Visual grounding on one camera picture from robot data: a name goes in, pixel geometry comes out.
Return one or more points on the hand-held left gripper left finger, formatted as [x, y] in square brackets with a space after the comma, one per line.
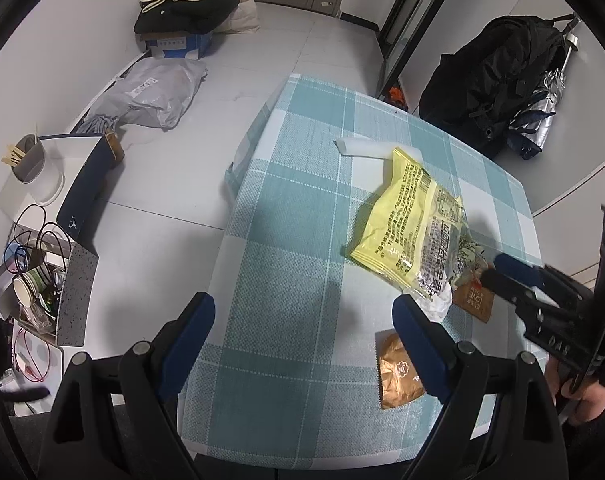
[187, 345]

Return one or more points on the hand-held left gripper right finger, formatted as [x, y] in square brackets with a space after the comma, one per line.
[422, 350]

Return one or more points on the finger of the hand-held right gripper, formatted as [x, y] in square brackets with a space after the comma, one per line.
[505, 287]
[515, 266]

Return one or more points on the orange sachet with red heart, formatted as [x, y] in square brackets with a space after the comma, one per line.
[475, 302]

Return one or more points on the orange sachet with flower print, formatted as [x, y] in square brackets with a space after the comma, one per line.
[400, 375]

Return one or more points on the white tissue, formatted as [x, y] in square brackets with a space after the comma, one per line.
[440, 302]

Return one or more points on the yellow snack wrapper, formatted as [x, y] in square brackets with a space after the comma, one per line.
[407, 220]

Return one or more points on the white foam piece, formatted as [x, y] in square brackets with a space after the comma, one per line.
[372, 149]

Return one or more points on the person's right hand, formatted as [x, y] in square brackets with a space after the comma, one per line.
[585, 402]

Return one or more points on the grey speckled box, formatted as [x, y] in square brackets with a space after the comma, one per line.
[75, 300]

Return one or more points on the teal plaid tablecloth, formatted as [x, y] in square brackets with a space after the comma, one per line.
[282, 260]

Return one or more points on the silver folded umbrella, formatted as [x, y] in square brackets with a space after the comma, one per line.
[542, 115]

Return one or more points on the paper cup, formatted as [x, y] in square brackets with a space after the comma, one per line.
[25, 290]

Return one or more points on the black backpack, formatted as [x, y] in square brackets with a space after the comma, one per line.
[487, 80]

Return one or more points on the white and navy shoebox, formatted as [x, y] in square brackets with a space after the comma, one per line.
[80, 185]

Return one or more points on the orange item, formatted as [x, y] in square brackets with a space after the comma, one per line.
[396, 94]

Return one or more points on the brown pouch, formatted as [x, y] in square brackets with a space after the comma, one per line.
[113, 146]

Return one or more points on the white cup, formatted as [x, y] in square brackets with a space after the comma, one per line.
[50, 182]

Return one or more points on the grey scarf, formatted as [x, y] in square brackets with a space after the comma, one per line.
[95, 125]

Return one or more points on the grey cup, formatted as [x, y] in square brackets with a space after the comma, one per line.
[30, 165]

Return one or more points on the grey plastic mailer bag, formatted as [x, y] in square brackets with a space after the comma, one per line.
[152, 92]

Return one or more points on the wooden sticks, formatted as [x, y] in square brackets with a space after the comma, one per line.
[13, 155]

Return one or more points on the blue cardboard box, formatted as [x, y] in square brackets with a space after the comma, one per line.
[177, 45]

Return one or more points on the beige tote bag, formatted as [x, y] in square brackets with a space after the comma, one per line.
[245, 10]

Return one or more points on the black door frame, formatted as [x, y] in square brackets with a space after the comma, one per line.
[402, 25]

